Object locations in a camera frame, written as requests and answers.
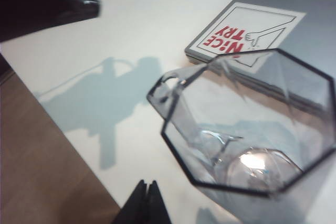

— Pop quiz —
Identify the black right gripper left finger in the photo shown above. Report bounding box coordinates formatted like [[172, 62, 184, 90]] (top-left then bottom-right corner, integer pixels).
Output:
[[0, 0, 102, 43]]

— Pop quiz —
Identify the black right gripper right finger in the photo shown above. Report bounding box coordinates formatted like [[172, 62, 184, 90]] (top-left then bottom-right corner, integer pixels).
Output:
[[112, 179, 174, 224]]

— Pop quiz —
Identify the white sticker with red text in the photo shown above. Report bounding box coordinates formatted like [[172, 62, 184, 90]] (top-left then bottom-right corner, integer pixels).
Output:
[[187, 2, 307, 74]]

